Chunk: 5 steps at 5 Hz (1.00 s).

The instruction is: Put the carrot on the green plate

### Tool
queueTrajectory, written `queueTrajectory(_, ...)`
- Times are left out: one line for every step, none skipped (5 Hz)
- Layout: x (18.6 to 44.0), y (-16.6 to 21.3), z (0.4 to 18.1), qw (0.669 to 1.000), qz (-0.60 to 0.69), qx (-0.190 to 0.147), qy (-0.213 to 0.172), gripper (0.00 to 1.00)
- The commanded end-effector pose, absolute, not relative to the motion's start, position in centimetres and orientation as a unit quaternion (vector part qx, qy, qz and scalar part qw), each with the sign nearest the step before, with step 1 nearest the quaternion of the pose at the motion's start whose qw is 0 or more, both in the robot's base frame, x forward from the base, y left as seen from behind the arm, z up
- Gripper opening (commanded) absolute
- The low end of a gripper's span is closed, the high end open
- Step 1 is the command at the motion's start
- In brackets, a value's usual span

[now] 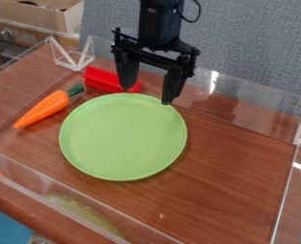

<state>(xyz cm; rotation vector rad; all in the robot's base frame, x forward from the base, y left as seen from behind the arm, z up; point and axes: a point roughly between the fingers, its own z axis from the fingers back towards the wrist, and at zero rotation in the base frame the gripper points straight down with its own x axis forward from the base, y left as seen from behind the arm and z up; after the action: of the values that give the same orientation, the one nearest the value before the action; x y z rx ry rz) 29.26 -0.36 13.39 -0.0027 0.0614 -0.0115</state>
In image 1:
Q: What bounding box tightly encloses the red plastic block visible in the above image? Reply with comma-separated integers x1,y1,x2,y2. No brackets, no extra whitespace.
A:
82,66,141,93

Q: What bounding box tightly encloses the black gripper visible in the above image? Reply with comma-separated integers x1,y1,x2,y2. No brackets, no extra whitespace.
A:
110,28,201,105

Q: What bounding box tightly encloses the clear acrylic enclosure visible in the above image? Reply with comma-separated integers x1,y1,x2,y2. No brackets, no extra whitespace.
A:
0,42,301,244

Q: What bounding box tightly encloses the cardboard box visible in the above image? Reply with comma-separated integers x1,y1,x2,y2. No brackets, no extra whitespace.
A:
0,0,84,33

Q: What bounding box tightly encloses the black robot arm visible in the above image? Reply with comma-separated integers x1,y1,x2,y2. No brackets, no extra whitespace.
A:
110,0,201,105

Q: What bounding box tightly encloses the clear acrylic triangle bracket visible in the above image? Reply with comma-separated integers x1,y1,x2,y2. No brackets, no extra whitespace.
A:
48,37,94,71

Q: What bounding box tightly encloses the black cable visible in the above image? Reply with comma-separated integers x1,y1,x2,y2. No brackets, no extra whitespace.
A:
173,0,203,24

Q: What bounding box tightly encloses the green plate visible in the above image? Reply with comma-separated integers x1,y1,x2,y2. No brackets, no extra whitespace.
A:
58,93,187,181

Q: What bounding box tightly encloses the orange toy carrot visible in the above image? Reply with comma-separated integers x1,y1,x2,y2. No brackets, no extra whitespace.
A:
13,83,84,129

